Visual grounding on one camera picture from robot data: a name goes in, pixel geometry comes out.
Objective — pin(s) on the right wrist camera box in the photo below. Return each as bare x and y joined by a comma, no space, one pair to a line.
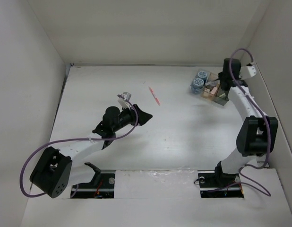
248,71

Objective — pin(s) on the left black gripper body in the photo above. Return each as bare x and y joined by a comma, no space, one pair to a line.
125,118

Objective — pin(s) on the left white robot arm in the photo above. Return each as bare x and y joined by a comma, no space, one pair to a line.
59,167

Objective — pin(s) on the blue tape roll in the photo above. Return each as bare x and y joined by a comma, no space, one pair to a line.
203,74
197,83

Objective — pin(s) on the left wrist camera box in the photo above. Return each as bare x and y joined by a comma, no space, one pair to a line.
123,99

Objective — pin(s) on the grey plastic container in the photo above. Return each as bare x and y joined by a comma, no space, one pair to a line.
221,101

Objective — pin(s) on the pink highlighter pen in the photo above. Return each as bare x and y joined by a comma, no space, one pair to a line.
154,96

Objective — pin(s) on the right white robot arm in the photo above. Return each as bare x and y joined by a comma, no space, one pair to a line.
232,165

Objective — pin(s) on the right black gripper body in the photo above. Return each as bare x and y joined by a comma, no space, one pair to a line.
221,78

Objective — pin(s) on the clear plastic container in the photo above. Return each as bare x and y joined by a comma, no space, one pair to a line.
198,91

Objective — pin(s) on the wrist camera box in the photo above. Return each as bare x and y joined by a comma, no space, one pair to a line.
248,71
123,99

